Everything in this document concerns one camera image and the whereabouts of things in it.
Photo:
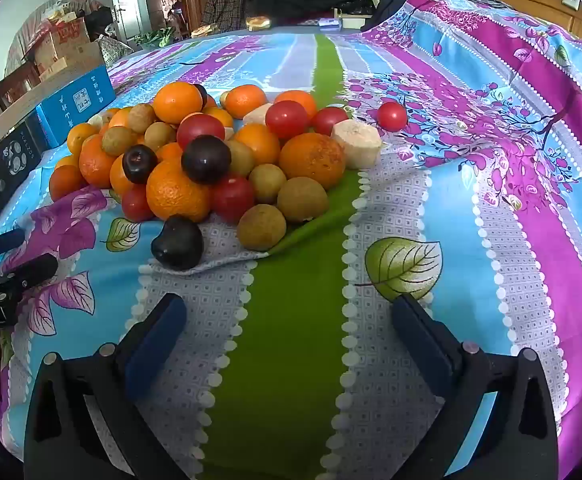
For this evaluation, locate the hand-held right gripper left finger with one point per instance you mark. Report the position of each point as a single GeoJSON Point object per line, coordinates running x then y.
{"type": "Point", "coordinates": [156, 340]}

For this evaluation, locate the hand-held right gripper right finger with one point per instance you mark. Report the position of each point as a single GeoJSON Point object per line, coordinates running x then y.
{"type": "Point", "coordinates": [421, 340]}

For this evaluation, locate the dark purple plum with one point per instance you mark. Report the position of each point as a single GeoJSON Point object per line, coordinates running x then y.
{"type": "Point", "coordinates": [177, 242]}
{"type": "Point", "coordinates": [140, 163]}
{"type": "Point", "coordinates": [201, 94]}
{"type": "Point", "coordinates": [206, 159]}

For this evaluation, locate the pale round kiwi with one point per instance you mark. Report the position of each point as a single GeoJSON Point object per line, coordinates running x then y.
{"type": "Point", "coordinates": [356, 142]}

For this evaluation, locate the large blemished orange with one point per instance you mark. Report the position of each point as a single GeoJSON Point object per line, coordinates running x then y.
{"type": "Point", "coordinates": [312, 160]}

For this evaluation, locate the red tomato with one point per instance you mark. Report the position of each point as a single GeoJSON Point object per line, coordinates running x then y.
{"type": "Point", "coordinates": [136, 205]}
{"type": "Point", "coordinates": [286, 119]}
{"type": "Point", "coordinates": [328, 120]}
{"type": "Point", "coordinates": [391, 116]}
{"type": "Point", "coordinates": [200, 130]}
{"type": "Point", "coordinates": [233, 197]}

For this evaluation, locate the peeled banana piece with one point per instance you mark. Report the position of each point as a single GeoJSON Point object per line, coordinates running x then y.
{"type": "Point", "coordinates": [228, 133]}
{"type": "Point", "coordinates": [258, 115]}
{"type": "Point", "coordinates": [96, 120]}

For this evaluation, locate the flat cardboard box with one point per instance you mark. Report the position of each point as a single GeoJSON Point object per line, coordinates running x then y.
{"type": "Point", "coordinates": [26, 105]}

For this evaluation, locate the blue printed box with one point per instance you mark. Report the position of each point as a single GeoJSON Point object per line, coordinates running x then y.
{"type": "Point", "coordinates": [73, 105]}

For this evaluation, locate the wooden chair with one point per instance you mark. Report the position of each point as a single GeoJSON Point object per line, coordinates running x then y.
{"type": "Point", "coordinates": [18, 82]}

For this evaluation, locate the plain cardboard box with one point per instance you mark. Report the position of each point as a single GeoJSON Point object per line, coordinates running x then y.
{"type": "Point", "coordinates": [73, 64]}

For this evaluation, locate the cardboard box with red print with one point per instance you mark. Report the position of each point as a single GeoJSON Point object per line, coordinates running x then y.
{"type": "Point", "coordinates": [68, 35]}

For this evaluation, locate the white mesh bag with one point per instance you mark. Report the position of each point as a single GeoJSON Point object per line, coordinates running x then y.
{"type": "Point", "coordinates": [113, 50]}

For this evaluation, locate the green leafy vegetables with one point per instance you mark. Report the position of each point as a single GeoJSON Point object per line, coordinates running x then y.
{"type": "Point", "coordinates": [156, 37]}

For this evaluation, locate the grey door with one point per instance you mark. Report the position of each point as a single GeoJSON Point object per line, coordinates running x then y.
{"type": "Point", "coordinates": [126, 0]}

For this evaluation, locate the yellow snack packet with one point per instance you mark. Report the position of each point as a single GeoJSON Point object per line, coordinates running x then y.
{"type": "Point", "coordinates": [258, 22]}
{"type": "Point", "coordinates": [206, 30]}

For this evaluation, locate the small white box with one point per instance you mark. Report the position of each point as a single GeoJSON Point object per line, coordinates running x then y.
{"type": "Point", "coordinates": [330, 22]}

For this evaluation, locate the small beige box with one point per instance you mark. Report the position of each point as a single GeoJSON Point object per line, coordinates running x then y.
{"type": "Point", "coordinates": [356, 15]}

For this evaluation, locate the wooden headboard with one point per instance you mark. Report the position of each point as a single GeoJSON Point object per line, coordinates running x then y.
{"type": "Point", "coordinates": [536, 5]}

